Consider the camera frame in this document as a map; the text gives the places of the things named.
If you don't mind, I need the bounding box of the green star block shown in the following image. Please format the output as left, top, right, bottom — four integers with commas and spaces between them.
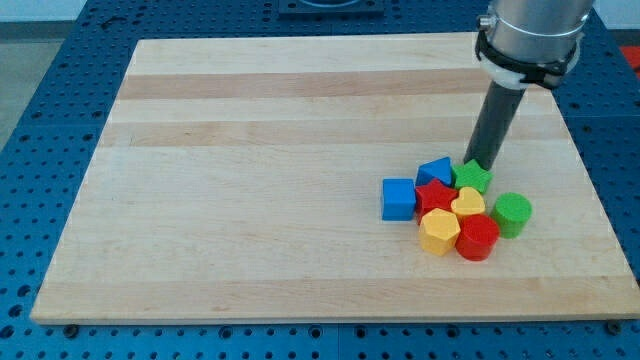
452, 160, 493, 194

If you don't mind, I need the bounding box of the red object at edge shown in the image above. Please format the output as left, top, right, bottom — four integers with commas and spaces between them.
620, 45, 640, 77

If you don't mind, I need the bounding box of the wooden board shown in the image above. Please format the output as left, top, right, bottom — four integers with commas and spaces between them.
31, 32, 639, 325

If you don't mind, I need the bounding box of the red star block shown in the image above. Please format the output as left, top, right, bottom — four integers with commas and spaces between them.
415, 179, 458, 224

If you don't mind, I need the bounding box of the yellow heart block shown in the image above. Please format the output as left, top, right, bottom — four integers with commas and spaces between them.
450, 187, 486, 220

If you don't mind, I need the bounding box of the blue cube block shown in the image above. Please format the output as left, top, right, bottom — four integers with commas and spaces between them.
381, 178, 416, 221

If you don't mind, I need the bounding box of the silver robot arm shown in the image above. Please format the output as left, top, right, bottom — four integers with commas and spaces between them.
475, 0, 593, 90

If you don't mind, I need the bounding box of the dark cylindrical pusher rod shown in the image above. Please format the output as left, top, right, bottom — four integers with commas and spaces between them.
463, 81, 525, 170

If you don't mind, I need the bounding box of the red cylinder block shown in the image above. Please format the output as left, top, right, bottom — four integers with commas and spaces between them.
455, 214, 500, 261

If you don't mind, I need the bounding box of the green cylinder block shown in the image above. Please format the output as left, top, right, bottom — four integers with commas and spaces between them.
490, 192, 533, 239

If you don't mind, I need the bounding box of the blue triangle block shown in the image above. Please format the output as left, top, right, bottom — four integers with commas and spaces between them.
415, 157, 452, 187

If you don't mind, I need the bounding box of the yellow hexagon block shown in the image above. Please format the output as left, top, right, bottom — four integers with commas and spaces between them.
419, 208, 461, 256

